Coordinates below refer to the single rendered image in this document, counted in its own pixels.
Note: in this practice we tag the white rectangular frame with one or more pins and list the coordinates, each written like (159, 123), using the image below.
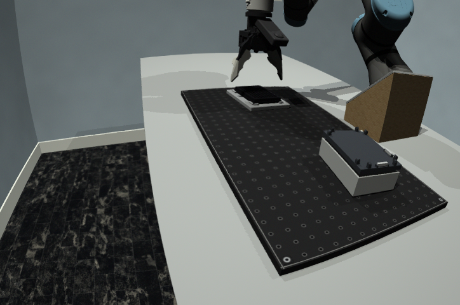
(257, 107)

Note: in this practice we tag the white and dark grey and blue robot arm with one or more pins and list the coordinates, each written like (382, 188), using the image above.
(375, 32)

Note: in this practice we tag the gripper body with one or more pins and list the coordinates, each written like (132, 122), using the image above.
(258, 42)

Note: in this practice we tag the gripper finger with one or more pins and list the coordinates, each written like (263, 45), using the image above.
(243, 56)
(275, 58)

